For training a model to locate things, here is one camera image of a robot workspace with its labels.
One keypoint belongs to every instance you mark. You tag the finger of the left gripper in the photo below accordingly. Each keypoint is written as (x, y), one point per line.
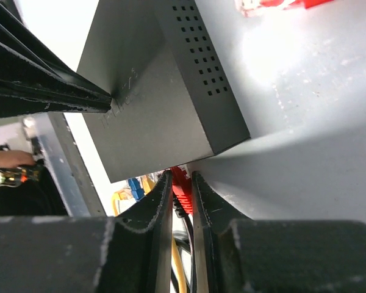
(17, 99)
(40, 68)

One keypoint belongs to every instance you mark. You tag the black network switch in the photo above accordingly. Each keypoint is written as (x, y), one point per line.
(171, 100)

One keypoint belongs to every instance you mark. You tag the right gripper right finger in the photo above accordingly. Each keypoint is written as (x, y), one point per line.
(234, 253)

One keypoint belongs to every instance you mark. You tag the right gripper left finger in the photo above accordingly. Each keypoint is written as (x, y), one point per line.
(127, 253)

